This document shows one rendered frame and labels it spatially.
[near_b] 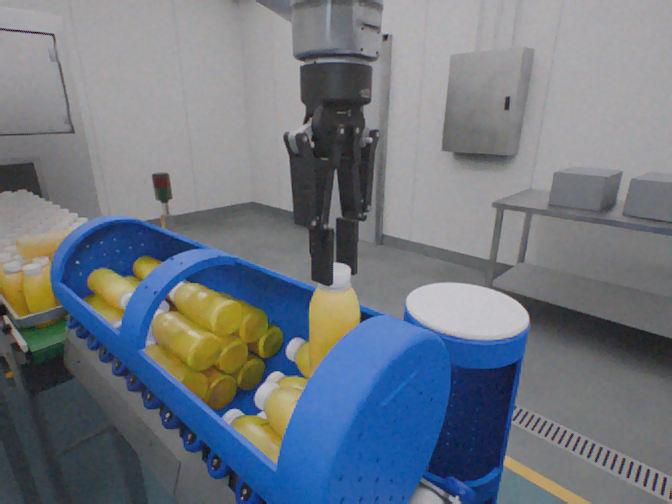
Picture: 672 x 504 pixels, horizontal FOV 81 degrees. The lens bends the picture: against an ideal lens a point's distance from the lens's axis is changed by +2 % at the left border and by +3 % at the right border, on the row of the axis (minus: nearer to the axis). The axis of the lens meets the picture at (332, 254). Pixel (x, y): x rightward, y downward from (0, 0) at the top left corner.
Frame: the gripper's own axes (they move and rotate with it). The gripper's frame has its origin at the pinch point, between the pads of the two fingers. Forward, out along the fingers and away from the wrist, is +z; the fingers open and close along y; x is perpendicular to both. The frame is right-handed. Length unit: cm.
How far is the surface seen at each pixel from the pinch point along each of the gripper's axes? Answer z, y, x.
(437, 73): -52, 335, 167
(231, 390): 32.7, -0.9, 24.4
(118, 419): 47, -13, 50
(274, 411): 20.8, -7.6, 3.5
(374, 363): 9.1, -4.3, -9.4
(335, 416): 12.6, -9.9, -8.9
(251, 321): 20.8, 4.7, 24.7
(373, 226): 108, 333, 232
